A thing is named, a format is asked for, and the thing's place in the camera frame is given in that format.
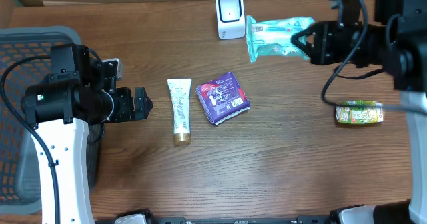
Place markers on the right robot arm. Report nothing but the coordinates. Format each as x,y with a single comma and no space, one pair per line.
396,43

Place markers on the white barcode scanner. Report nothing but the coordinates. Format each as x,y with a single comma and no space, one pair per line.
231,19

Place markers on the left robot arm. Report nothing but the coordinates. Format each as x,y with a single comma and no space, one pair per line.
79,92

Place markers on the white cream tube gold cap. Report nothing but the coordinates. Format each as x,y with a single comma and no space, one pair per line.
180,95

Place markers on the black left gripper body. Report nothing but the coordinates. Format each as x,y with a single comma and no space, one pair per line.
134,104

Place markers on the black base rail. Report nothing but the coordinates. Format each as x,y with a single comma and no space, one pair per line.
304,219

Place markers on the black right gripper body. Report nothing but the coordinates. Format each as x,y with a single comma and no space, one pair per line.
335,41

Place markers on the teal wet wipes pack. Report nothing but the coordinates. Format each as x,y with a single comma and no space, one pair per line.
273,37

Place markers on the purple sanitary pad pack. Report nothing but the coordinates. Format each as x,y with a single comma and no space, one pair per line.
222,98

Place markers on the green tea carton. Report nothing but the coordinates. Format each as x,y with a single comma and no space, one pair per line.
359,112

